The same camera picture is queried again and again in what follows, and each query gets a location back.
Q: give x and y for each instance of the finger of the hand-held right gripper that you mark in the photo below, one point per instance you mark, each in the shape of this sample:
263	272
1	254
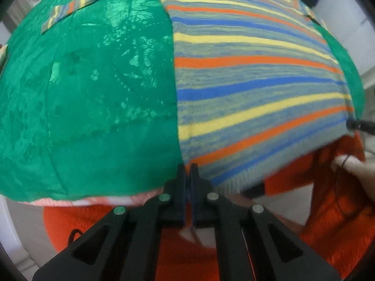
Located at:
360	125

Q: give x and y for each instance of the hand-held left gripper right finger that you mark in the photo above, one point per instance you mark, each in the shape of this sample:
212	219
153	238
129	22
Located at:
202	207

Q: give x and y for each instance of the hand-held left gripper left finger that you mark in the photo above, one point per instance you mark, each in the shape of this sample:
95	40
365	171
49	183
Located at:
172	207

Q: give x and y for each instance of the multicolour striped knit sweater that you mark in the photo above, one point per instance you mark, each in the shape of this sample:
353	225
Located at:
249	93

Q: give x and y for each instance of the person's right forearm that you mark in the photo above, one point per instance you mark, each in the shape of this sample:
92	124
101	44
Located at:
359	175

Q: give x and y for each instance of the pink striped bed sheet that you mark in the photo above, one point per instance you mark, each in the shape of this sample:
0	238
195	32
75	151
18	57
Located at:
88	201

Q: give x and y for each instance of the person's orange fleece clothing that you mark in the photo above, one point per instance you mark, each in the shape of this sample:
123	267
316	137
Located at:
337	225

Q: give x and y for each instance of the green patterned blanket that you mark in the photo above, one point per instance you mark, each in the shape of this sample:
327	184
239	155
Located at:
88	108

